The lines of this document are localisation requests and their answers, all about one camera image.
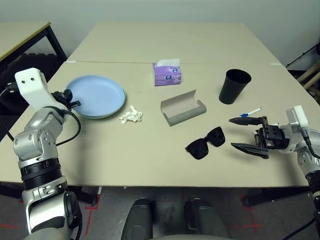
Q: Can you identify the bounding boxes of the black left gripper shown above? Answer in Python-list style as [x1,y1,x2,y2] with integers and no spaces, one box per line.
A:
[51,88,81,109]

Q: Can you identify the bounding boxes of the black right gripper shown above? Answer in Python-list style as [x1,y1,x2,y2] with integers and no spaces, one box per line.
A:
[228,116,289,160]

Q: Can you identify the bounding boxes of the blue plate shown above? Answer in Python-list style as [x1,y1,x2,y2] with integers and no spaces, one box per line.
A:
[65,74,127,118]

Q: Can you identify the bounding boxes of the black sunglasses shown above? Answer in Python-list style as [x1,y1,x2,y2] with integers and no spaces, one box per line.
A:
[185,126,226,161]

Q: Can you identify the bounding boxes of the white tissue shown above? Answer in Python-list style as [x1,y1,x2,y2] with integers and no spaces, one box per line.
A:
[118,105,143,125]

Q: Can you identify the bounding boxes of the white marker blue cap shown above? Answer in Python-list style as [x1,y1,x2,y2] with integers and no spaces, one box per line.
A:
[240,107,262,118]

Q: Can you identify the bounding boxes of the black plastic cup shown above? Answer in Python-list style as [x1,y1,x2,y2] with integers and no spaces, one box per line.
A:
[218,68,252,105]

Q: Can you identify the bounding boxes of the black table foot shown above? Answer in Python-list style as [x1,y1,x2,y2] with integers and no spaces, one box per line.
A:
[242,187,313,207]
[67,187,98,207]

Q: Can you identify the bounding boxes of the grey open glasses case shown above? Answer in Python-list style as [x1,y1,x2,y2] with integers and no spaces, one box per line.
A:
[160,89,207,127]

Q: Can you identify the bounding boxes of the beige side table black legs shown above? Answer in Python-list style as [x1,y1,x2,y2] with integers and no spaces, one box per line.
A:
[0,21,68,66]

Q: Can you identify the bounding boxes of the grey right robot leg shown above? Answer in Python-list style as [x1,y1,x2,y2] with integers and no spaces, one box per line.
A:
[183,197,230,240]

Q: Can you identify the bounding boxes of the grey robot leg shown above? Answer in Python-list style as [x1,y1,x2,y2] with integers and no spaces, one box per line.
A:
[122,197,155,240]
[183,197,230,240]

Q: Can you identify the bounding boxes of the black tripod rod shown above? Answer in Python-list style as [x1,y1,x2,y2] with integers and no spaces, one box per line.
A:
[286,42,320,68]

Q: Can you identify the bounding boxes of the purple tissue pack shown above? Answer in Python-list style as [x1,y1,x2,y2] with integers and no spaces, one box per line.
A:
[152,58,182,87]

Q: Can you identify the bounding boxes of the grey left robot leg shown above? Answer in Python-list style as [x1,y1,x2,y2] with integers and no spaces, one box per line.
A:
[122,197,155,240]

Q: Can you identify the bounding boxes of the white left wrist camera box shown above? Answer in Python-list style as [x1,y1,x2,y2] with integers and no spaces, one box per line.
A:
[14,67,68,111]

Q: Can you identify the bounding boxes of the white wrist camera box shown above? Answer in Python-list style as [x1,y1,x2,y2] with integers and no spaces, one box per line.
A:
[284,105,311,131]
[14,67,68,111]

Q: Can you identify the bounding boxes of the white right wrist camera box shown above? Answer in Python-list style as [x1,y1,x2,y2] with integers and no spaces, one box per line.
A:
[284,105,311,131]

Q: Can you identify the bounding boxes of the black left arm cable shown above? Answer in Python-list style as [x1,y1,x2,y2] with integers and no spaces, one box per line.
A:
[0,82,82,147]

